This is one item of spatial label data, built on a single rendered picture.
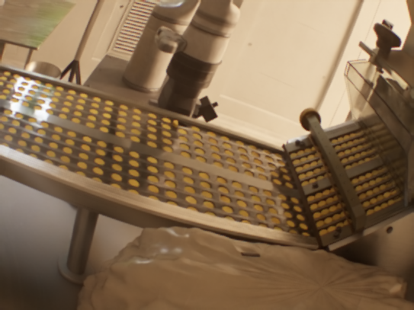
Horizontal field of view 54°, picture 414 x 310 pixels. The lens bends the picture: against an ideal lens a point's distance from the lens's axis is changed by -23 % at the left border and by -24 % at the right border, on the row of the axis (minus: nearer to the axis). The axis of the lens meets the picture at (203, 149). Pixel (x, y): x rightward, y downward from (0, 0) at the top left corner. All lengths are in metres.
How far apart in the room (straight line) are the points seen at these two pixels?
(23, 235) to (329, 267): 0.37
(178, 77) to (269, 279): 0.47
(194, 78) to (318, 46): 2.40
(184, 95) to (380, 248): 0.44
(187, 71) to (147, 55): 0.26
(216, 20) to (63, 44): 2.27
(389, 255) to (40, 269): 0.44
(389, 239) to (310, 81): 2.71
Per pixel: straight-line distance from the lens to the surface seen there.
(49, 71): 0.85
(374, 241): 0.54
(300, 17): 3.05
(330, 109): 3.30
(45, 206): 0.64
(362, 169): 0.61
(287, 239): 0.50
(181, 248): 0.39
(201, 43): 0.77
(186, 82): 0.79
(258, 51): 3.05
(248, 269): 0.39
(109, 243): 0.63
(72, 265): 0.54
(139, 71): 1.04
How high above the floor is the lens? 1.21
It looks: 26 degrees down
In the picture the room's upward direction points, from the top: 25 degrees clockwise
